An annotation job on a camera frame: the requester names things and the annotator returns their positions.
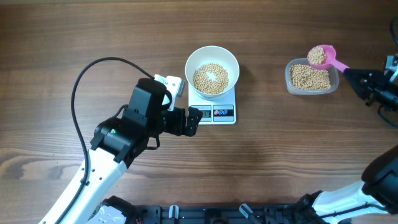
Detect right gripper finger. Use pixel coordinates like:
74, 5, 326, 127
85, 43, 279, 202
343, 68, 384, 82
345, 75, 373, 100

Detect pink measuring scoop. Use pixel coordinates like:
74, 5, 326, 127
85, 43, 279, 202
309, 45, 349, 72

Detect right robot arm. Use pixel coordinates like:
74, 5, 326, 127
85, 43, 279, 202
291, 68, 397, 223

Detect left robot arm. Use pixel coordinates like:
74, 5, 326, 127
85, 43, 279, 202
41, 78, 203, 223

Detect white digital kitchen scale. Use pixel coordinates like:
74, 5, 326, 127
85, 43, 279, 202
188, 86, 236, 125

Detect soybeans in white bowl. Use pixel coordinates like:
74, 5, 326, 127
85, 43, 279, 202
193, 63, 229, 95

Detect white bowl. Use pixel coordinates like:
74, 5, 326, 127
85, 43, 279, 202
185, 45, 240, 99

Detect soybeans in pink scoop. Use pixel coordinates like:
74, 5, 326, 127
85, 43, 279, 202
307, 46, 327, 65

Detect pile of soybeans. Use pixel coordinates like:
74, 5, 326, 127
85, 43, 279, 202
290, 64, 331, 90

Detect clear plastic container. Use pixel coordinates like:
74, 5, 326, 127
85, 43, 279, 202
285, 58, 340, 95

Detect right black cable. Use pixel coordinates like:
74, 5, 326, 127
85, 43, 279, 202
389, 17, 398, 46

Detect black cable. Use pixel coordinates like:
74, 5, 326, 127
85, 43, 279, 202
389, 17, 398, 46
54, 57, 156, 224

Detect left black cable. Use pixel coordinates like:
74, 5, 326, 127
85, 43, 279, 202
54, 57, 156, 224

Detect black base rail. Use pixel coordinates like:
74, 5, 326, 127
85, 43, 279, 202
90, 195, 352, 224

